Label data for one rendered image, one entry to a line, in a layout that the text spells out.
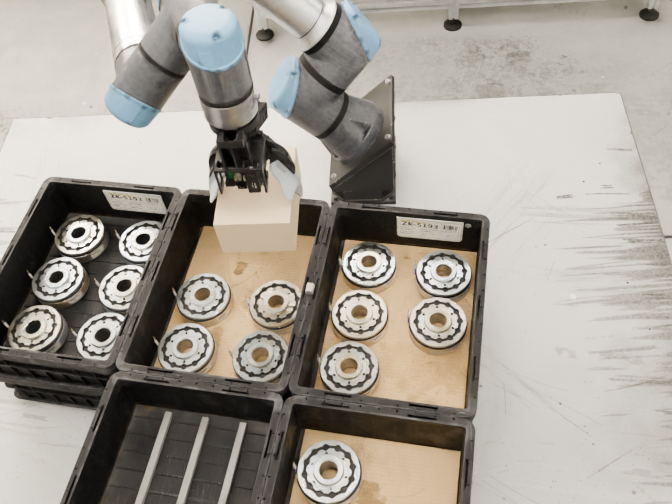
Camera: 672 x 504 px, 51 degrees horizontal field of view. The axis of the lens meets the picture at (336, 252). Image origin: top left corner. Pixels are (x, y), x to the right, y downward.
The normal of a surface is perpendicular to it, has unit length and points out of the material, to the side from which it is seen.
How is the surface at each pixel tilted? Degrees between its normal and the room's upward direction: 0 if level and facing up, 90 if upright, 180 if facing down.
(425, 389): 0
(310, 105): 76
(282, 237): 90
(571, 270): 0
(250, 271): 0
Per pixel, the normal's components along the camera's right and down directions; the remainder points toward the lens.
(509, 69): -0.08, -0.58
